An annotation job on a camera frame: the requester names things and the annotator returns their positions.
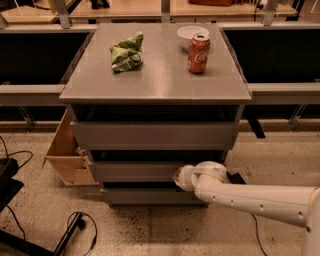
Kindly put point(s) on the wooden back table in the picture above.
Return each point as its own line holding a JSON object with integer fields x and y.
{"x": 121, "y": 9}

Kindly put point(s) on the green chip bag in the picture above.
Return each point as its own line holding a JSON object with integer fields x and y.
{"x": 126, "y": 55}

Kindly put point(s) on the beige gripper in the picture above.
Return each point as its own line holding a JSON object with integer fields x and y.
{"x": 186, "y": 177}

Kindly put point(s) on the cardboard box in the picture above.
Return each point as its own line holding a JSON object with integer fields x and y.
{"x": 67, "y": 158}

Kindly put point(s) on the black floor stand bar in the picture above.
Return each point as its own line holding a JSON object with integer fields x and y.
{"x": 46, "y": 242}

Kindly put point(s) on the black equipment at left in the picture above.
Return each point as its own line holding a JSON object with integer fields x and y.
{"x": 9, "y": 186}

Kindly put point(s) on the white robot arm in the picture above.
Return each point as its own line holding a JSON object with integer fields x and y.
{"x": 295, "y": 205}

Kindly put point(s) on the grey drawer cabinet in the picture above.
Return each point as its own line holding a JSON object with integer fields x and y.
{"x": 140, "y": 114}

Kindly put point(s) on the white bowl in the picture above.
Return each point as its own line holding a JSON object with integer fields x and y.
{"x": 186, "y": 33}

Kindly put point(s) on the red soda can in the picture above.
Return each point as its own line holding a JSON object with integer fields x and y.
{"x": 198, "y": 53}

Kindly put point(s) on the grey drawer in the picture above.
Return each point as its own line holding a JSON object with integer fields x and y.
{"x": 149, "y": 197}
{"x": 155, "y": 136}
{"x": 134, "y": 171}

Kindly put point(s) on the black power adapter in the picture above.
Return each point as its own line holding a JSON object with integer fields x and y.
{"x": 236, "y": 178}

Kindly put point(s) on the grey bottom drawer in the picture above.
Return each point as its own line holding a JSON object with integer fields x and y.
{"x": 149, "y": 197}

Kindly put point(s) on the grey top drawer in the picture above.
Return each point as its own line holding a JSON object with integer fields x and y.
{"x": 155, "y": 136}

